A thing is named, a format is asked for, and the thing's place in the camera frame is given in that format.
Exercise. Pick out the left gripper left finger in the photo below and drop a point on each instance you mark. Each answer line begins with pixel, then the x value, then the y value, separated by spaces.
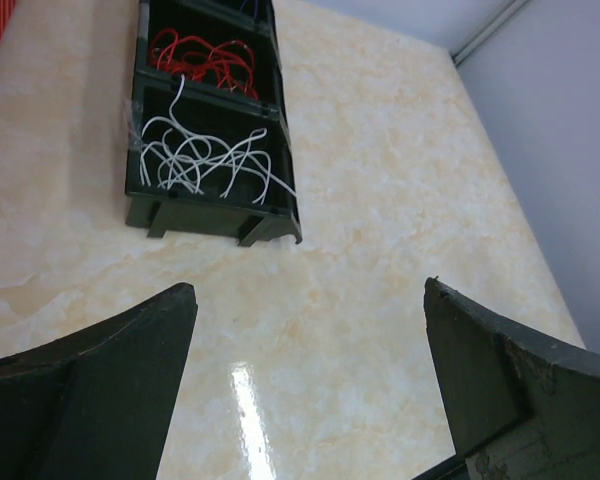
pixel 97 404

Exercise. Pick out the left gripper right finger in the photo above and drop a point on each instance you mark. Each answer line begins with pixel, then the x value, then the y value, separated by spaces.
pixel 519 404

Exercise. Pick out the black three-compartment tray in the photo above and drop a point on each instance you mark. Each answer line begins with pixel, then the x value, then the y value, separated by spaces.
pixel 209 144

